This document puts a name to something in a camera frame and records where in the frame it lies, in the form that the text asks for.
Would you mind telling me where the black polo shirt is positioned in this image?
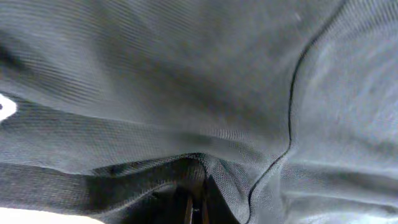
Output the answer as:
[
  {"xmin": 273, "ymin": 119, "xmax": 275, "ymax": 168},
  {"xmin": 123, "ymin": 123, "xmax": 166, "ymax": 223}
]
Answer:
[{"xmin": 1, "ymin": 0, "xmax": 397, "ymax": 223}]

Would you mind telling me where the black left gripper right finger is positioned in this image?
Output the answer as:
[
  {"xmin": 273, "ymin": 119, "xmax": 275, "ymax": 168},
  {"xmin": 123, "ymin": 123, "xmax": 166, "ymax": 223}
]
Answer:
[{"xmin": 201, "ymin": 198, "xmax": 210, "ymax": 224}]

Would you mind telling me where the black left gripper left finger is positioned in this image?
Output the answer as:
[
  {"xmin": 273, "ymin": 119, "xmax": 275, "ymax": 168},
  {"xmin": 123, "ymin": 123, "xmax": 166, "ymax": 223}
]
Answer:
[{"xmin": 183, "ymin": 196, "xmax": 193, "ymax": 224}]

